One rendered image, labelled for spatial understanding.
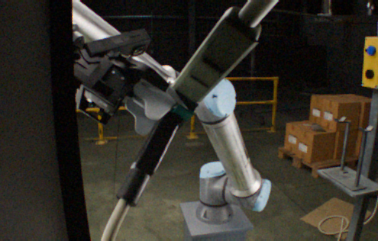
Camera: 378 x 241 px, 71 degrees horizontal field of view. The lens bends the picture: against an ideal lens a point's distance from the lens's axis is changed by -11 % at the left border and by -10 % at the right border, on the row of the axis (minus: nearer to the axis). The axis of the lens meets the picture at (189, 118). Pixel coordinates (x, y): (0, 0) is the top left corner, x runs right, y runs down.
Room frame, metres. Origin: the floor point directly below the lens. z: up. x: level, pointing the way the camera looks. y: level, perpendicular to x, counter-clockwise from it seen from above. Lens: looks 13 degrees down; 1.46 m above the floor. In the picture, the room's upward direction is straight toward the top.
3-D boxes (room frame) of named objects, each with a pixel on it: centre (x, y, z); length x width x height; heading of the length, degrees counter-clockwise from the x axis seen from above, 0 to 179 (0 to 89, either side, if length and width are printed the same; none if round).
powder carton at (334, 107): (3.45, -1.94, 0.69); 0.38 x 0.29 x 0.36; 104
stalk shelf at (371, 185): (1.35, -0.87, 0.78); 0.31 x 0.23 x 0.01; 12
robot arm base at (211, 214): (1.30, -0.13, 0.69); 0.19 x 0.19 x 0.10
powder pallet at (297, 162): (3.58, -1.93, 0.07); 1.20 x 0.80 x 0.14; 109
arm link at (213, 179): (1.29, -0.13, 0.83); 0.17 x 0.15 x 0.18; 55
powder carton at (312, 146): (3.34, -1.58, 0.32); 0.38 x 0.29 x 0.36; 109
